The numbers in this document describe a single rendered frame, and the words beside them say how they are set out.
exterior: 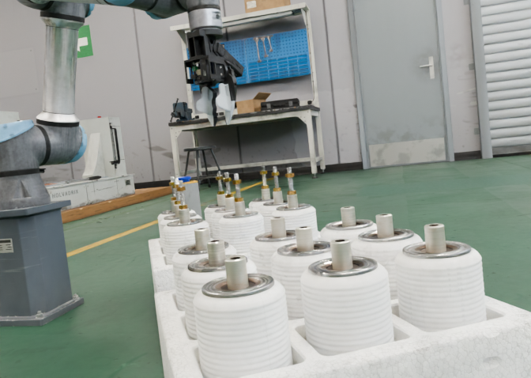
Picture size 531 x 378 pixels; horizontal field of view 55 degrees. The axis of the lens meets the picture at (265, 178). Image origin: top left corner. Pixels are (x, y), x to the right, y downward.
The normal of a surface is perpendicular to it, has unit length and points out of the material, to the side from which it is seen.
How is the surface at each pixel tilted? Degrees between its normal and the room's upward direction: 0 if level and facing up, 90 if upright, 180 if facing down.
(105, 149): 90
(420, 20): 90
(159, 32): 90
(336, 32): 90
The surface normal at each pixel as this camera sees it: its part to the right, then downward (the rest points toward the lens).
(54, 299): 0.96, -0.09
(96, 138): -0.27, -0.29
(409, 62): -0.26, 0.09
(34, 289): 0.50, 0.00
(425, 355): 0.27, 0.04
